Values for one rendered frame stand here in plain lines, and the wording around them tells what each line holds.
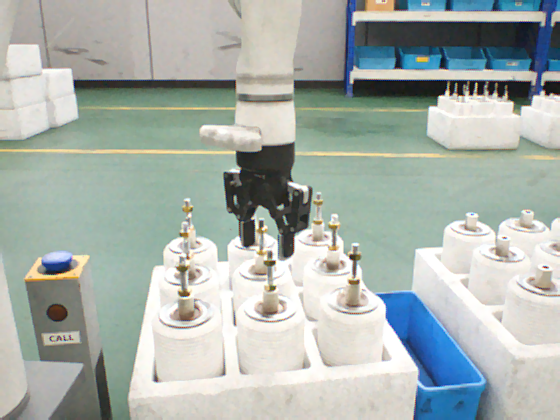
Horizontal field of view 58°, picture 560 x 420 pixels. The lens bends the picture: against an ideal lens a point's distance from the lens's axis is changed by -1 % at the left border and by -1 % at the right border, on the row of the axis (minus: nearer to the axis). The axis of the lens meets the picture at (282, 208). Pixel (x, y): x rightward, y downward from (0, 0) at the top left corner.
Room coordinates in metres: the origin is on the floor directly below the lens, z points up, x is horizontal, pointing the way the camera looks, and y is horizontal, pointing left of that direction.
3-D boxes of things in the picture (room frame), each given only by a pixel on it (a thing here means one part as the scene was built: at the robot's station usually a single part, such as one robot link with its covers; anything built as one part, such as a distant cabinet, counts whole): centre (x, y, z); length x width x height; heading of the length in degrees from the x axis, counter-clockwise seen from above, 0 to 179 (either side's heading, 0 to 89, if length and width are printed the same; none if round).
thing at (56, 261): (0.63, 0.31, 0.32); 0.04 x 0.04 x 0.02
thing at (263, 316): (0.63, 0.02, 0.25); 0.08 x 0.08 x 0.01
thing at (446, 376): (0.77, -0.24, 0.06); 0.30 x 0.11 x 0.12; 8
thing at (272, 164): (0.63, 0.02, 0.45); 0.08 x 0.08 x 0.09
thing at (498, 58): (5.27, -2.21, 0.36); 0.50 x 0.38 x 0.21; 178
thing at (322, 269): (0.77, -0.08, 0.25); 0.08 x 0.08 x 0.01
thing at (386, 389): (0.75, 0.03, 0.09); 0.39 x 0.39 x 0.18; 9
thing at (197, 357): (0.61, 0.13, 0.16); 0.10 x 0.10 x 0.18
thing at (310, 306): (0.77, -0.08, 0.16); 0.10 x 0.10 x 0.18
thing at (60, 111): (3.62, 1.73, 0.09); 0.39 x 0.39 x 0.18; 0
